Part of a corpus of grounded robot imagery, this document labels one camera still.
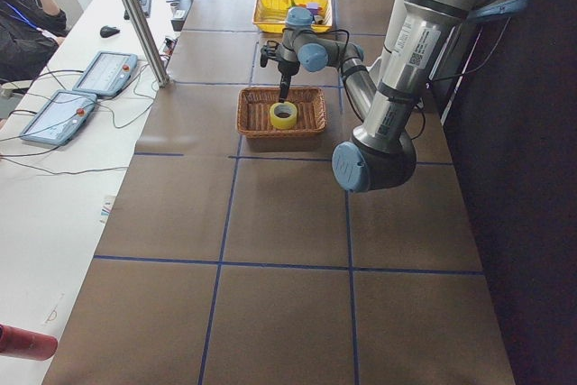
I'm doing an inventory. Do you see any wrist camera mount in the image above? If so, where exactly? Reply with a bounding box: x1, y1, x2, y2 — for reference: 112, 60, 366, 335
260, 40, 279, 68

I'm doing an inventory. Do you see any red cylinder bottle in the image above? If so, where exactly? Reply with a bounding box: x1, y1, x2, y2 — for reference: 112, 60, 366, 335
1, 325, 58, 361

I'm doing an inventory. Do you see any aluminium frame post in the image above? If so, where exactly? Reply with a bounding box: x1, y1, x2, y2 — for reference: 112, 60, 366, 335
122, 0, 169, 88

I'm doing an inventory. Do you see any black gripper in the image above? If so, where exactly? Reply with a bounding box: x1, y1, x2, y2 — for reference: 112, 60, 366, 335
276, 43, 298, 103

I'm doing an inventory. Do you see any lower teach pendant tablet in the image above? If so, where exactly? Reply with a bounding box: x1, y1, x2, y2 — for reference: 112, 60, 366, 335
19, 89, 97, 146

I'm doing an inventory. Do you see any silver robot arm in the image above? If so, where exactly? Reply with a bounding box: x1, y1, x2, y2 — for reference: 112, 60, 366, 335
261, 0, 528, 192

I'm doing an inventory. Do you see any brown wicker basket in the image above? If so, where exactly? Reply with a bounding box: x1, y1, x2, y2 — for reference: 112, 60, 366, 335
236, 87, 326, 139

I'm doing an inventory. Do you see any purple foam block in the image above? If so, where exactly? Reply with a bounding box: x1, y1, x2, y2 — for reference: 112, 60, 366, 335
306, 2, 321, 15

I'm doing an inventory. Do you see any yellow packing tape roll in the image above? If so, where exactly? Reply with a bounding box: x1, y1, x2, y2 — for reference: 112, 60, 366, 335
269, 102, 298, 130

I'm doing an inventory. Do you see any seated person in black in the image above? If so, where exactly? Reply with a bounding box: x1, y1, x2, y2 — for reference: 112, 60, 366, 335
1, 0, 68, 84

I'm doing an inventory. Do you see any black computer mouse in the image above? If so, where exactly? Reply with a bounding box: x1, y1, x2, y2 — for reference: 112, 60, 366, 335
99, 25, 120, 39

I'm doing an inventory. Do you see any yellow woven plastic basket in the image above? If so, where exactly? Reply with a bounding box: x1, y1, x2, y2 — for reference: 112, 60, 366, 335
252, 0, 333, 33

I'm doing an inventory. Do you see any teach pendant tablet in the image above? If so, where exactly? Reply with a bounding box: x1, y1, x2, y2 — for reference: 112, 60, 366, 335
72, 50, 138, 98
19, 89, 97, 146

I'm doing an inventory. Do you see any upper teach pendant tablet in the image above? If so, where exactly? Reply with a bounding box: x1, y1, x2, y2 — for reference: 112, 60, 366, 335
72, 50, 138, 98

